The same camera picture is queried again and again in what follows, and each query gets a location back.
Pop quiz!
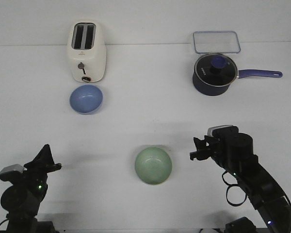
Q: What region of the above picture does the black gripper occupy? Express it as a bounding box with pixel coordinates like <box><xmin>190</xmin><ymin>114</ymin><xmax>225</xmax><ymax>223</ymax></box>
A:
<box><xmin>190</xmin><ymin>135</ymin><xmax>226</xmax><ymax>165</ymax></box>
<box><xmin>20</xmin><ymin>144</ymin><xmax>62</xmax><ymax>188</ymax></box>

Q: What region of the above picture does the green plastic bowl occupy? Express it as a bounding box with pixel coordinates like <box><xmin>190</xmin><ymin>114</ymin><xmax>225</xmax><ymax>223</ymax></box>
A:
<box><xmin>134</xmin><ymin>146</ymin><xmax>172</xmax><ymax>185</ymax></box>

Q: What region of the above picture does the blue plastic bowl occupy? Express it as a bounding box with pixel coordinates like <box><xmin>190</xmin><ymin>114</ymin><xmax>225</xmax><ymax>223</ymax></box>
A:
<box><xmin>69</xmin><ymin>84</ymin><xmax>104</xmax><ymax>115</ymax></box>

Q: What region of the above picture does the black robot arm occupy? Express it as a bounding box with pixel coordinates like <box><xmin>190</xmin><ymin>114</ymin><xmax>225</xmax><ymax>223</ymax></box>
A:
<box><xmin>41</xmin><ymin>129</ymin><xmax>291</xmax><ymax>230</ymax></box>
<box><xmin>0</xmin><ymin>144</ymin><xmax>62</xmax><ymax>233</ymax></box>

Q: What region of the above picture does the dark blue saucepan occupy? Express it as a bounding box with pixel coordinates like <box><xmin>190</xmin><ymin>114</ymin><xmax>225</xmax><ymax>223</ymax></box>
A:
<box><xmin>192</xmin><ymin>53</ymin><xmax>283</xmax><ymax>96</ymax></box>

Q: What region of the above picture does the glass pot lid blue knob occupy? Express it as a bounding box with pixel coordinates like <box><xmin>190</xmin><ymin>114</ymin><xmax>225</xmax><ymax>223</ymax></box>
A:
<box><xmin>194</xmin><ymin>53</ymin><xmax>238</xmax><ymax>87</ymax></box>

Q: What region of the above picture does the clear plastic food container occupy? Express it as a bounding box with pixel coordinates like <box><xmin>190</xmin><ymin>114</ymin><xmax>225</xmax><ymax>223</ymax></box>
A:
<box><xmin>193</xmin><ymin>31</ymin><xmax>241</xmax><ymax>54</ymax></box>

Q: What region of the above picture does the cream two-slot toaster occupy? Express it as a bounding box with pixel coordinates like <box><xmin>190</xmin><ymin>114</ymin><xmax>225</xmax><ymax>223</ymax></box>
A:
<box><xmin>66</xmin><ymin>20</ymin><xmax>107</xmax><ymax>83</ymax></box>

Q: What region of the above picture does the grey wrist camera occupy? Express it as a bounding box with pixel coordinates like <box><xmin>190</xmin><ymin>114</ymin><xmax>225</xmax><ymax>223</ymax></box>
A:
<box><xmin>0</xmin><ymin>164</ymin><xmax>25</xmax><ymax>182</ymax></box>
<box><xmin>207</xmin><ymin>125</ymin><xmax>234</xmax><ymax>137</ymax></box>

